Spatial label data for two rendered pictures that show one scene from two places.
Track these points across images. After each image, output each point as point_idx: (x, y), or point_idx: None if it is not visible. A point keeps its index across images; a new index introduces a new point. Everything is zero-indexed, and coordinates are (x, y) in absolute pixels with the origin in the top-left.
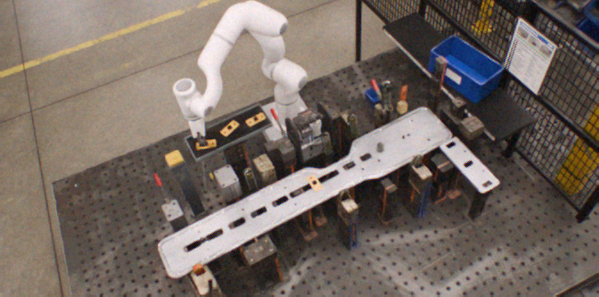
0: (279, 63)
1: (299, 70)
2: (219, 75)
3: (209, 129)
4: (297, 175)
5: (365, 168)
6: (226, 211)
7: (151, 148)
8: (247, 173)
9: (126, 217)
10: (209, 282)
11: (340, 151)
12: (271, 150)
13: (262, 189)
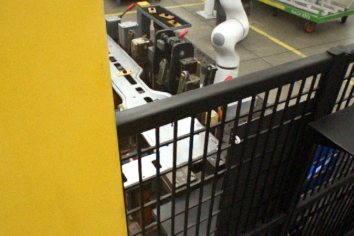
0: (231, 19)
1: (225, 28)
2: None
3: (166, 11)
4: (135, 66)
5: (134, 99)
6: (110, 41)
7: (198, 51)
8: (129, 31)
9: None
10: None
11: None
12: (150, 40)
13: (125, 52)
